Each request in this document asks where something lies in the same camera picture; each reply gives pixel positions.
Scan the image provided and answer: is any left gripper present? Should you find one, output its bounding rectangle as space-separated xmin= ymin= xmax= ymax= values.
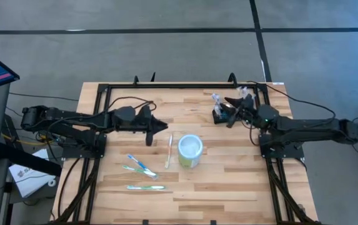
xmin=137 ymin=112 xmax=169 ymax=147

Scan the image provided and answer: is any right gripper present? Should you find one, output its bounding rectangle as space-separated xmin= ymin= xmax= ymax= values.
xmin=224 ymin=93 xmax=257 ymax=129

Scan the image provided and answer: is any green toothbrush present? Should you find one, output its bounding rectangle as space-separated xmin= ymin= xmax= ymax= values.
xmin=125 ymin=184 xmax=167 ymax=191
xmin=121 ymin=164 xmax=160 ymax=181

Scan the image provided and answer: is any teal container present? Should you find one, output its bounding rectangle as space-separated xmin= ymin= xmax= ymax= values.
xmin=218 ymin=109 xmax=231 ymax=122

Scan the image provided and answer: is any green white wipes canister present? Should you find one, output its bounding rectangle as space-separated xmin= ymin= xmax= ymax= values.
xmin=177 ymin=133 xmax=204 ymax=169

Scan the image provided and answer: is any black beam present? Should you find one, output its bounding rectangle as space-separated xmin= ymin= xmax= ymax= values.
xmin=0 ymin=142 xmax=63 ymax=178

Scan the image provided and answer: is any white paper box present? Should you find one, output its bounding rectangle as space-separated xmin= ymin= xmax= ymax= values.
xmin=8 ymin=148 xmax=57 ymax=199

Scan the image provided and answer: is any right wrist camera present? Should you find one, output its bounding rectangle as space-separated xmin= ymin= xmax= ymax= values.
xmin=244 ymin=92 xmax=256 ymax=106

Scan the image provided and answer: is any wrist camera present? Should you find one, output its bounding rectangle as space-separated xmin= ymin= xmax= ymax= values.
xmin=244 ymin=92 xmax=256 ymax=106
xmin=139 ymin=104 xmax=152 ymax=117

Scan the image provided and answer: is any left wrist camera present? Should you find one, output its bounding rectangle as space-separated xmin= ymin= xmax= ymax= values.
xmin=139 ymin=104 xmax=152 ymax=117

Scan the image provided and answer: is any black right camera cable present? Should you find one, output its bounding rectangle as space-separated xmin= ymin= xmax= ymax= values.
xmin=247 ymin=120 xmax=262 ymax=148

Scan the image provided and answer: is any black camera cable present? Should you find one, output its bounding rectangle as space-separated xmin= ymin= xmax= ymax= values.
xmin=247 ymin=120 xmax=262 ymax=148
xmin=107 ymin=96 xmax=157 ymax=112

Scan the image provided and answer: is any black left camera cable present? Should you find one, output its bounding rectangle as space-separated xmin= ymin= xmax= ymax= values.
xmin=107 ymin=96 xmax=157 ymax=112

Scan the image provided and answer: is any black aluminium frame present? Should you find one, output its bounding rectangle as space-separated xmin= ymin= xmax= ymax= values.
xmin=49 ymin=72 xmax=323 ymax=225

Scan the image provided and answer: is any long black right arm cable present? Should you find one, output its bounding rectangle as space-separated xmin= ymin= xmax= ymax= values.
xmin=246 ymin=80 xmax=337 ymax=123

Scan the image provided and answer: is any yellow cable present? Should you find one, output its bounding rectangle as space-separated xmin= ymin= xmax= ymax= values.
xmin=1 ymin=132 xmax=56 ymax=147

